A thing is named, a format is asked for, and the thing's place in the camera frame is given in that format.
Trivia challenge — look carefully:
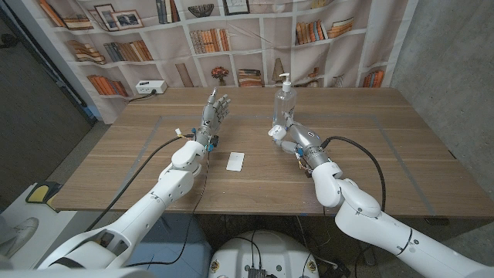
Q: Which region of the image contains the white power strip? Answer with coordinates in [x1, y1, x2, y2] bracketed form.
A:
[135, 80, 168, 96]

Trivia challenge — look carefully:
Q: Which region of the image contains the clear pump dispenser bottle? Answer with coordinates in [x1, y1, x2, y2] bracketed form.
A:
[272, 72, 298, 131]

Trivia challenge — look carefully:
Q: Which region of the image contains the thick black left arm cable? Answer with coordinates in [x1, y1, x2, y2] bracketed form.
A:
[84, 133, 196, 232]

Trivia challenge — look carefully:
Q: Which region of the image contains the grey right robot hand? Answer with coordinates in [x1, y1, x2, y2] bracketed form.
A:
[269, 110, 333, 171]

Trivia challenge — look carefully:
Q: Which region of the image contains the grey table leg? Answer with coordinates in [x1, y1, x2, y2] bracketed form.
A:
[357, 246, 377, 266]

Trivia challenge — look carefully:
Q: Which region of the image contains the white airpods case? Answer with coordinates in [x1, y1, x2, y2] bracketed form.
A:
[268, 124, 288, 141]

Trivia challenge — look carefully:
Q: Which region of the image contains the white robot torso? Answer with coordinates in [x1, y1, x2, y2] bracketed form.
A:
[207, 230, 320, 278]

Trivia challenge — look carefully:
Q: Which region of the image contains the yellow and black floor object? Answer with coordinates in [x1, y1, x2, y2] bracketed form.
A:
[25, 181, 63, 212]

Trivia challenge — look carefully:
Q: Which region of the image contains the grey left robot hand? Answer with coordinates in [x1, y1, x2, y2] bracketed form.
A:
[192, 87, 232, 150]

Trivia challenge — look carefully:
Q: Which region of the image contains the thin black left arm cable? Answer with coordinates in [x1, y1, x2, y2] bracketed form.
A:
[125, 150, 212, 269]

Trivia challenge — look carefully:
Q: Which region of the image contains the printed bookshelf backdrop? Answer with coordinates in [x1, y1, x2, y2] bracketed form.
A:
[21, 0, 420, 125]

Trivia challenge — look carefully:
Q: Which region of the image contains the white shoe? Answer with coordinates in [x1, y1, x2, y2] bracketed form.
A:
[0, 216, 39, 260]

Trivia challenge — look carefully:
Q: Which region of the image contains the white card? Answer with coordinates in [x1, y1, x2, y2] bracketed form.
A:
[225, 151, 245, 172]

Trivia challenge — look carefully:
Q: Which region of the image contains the black power adapter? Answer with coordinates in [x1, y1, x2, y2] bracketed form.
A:
[320, 259, 351, 278]

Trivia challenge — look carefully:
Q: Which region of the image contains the black power strip cord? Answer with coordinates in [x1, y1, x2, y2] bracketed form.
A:
[128, 90, 157, 103]

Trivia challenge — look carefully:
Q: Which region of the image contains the white floor platform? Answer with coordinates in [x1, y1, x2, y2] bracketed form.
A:
[0, 183, 80, 271]

